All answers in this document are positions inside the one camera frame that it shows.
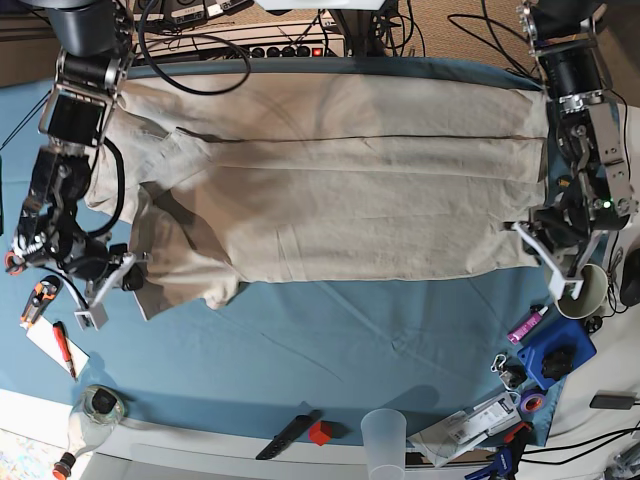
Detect paper packaging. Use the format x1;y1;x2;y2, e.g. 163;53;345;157
408;392;522;468

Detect red tape roll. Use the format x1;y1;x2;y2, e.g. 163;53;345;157
4;251;25;276

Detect black power strip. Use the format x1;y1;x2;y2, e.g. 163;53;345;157
242;43;340;59

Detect red cube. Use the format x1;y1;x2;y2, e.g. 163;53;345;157
308;421;333;446

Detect white paper note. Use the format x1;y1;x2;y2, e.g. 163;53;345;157
26;317;89;374

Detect translucent plastic cup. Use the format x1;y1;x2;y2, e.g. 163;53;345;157
361;408;407;480

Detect blue table cloth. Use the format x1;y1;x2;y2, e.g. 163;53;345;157
0;55;619;449

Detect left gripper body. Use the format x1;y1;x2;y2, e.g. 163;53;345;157
500;207;608;300

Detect metal carabiner keys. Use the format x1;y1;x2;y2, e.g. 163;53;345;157
491;353;527;391

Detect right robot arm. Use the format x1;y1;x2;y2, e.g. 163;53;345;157
5;1;143;329

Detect blue clamp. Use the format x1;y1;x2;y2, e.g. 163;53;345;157
465;422;533;480

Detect glass bottle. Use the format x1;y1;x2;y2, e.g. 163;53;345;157
52;385;126;480

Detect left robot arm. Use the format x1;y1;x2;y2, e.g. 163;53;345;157
509;1;638;300

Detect black computer mouse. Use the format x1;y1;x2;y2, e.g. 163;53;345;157
619;238;640;307

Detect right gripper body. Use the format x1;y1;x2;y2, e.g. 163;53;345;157
63;243;150;330

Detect orange utility knife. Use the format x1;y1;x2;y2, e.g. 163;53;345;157
20;275;61;330

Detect beige ceramic mug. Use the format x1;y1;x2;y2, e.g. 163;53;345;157
555;264;608;320

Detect beige T-shirt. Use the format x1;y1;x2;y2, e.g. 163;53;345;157
107;73;548;319

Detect purple glue tube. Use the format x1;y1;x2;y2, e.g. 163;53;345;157
507;305;549;345

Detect purple tape roll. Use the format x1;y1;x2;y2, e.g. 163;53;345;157
519;389;546;414

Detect red pen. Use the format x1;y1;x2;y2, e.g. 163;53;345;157
52;321;77;381

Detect black knob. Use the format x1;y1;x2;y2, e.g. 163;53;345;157
541;349;575;382

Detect blue plastic case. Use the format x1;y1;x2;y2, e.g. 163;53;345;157
517;317;597;390

